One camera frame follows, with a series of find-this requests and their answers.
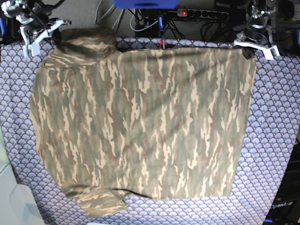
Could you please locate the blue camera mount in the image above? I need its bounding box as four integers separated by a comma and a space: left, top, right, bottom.
113, 0, 179, 9

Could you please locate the fan-patterned purple tablecloth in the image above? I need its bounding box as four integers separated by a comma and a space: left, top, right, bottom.
0, 44, 300, 225

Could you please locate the black OpenArm box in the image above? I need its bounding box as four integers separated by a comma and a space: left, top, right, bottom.
263, 145, 300, 225

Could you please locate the blue clamp handle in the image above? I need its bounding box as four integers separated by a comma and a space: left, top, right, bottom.
292, 29, 300, 56
0, 17, 6, 44

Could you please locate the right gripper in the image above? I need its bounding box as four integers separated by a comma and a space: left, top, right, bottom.
20, 19, 71, 57

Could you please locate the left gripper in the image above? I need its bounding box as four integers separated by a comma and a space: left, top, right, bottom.
233, 32, 280, 60

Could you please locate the camouflage T-shirt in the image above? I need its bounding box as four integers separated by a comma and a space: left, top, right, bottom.
30, 29, 256, 218

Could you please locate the blue clamp handle left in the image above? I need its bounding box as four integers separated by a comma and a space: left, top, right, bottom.
0, 17, 6, 44

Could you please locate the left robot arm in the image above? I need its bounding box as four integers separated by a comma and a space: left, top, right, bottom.
232, 0, 280, 60

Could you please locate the blue clamp handle right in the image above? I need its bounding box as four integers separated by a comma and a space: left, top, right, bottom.
292, 29, 300, 56

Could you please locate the black power strip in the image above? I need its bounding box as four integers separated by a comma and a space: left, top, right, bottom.
175, 8, 230, 20

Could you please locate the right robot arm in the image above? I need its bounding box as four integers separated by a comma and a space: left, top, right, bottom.
0, 0, 72, 57

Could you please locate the red and black clamp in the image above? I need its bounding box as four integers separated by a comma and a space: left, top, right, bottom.
159, 38, 166, 49

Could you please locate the white plastic bin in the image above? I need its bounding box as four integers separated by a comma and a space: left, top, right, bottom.
0, 136, 44, 225

